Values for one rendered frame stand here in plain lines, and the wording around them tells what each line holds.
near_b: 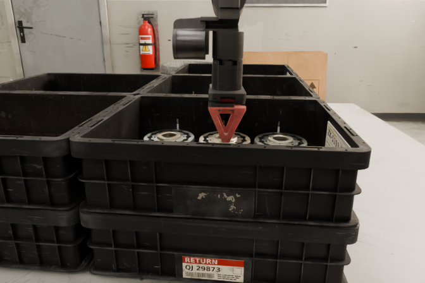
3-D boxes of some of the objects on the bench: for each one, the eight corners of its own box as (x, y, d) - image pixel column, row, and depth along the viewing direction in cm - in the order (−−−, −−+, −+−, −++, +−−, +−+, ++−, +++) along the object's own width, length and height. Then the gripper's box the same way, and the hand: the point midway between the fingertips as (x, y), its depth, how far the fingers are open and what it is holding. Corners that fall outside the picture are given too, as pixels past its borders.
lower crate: (312, 196, 74) (317, 147, 71) (352, 302, 46) (363, 230, 42) (143, 187, 78) (140, 141, 74) (83, 280, 50) (73, 213, 46)
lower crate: (143, 187, 78) (139, 141, 75) (83, 280, 50) (73, 213, 46) (-10, 179, 82) (-20, 134, 78) (-147, 262, 53) (-172, 198, 50)
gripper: (248, 61, 54) (245, 147, 59) (243, 56, 64) (240, 130, 68) (208, 60, 54) (207, 146, 59) (209, 55, 64) (208, 129, 68)
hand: (225, 134), depth 63 cm, fingers open, 5 cm apart
